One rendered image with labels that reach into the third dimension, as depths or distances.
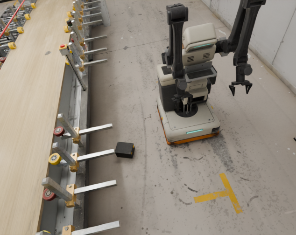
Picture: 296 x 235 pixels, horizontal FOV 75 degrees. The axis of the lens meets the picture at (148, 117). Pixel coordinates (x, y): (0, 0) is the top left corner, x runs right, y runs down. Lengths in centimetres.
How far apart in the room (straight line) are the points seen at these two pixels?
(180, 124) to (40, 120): 140
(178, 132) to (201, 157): 41
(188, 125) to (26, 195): 159
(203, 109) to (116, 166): 123
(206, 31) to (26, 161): 157
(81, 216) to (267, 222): 160
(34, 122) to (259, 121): 247
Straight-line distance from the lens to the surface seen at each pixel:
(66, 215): 167
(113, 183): 135
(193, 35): 147
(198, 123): 223
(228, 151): 242
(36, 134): 179
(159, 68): 209
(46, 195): 145
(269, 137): 267
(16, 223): 150
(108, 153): 148
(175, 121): 224
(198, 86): 181
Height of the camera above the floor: 205
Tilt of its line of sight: 50 degrees down
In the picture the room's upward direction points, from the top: 11 degrees counter-clockwise
